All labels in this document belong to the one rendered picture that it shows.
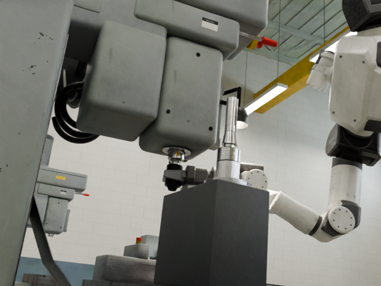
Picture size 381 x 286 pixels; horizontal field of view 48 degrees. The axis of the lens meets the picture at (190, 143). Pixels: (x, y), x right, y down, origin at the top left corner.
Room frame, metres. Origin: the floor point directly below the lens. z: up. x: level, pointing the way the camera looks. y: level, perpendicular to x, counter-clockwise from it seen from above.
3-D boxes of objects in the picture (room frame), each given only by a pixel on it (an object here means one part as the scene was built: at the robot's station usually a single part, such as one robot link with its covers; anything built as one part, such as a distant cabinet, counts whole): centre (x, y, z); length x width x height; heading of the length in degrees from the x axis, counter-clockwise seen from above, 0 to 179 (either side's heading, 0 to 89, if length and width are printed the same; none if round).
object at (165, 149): (1.21, 0.04, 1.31); 0.09 x 0.09 x 0.01
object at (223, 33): (1.20, 0.08, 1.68); 0.34 x 0.24 x 0.10; 110
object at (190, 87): (1.21, 0.04, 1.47); 0.21 x 0.19 x 0.32; 20
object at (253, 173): (1.22, -0.17, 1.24); 0.11 x 0.11 x 0.11; 5
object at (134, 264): (1.36, 0.06, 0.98); 0.35 x 0.15 x 0.11; 112
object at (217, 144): (1.25, -0.06, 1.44); 0.04 x 0.04 x 0.21; 20
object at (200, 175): (1.22, -0.05, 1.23); 0.13 x 0.12 x 0.10; 5
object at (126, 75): (1.14, 0.22, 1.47); 0.24 x 0.19 x 0.26; 20
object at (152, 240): (1.35, 0.09, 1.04); 0.06 x 0.05 x 0.06; 22
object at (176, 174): (1.18, 0.03, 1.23); 0.06 x 0.02 x 0.03; 95
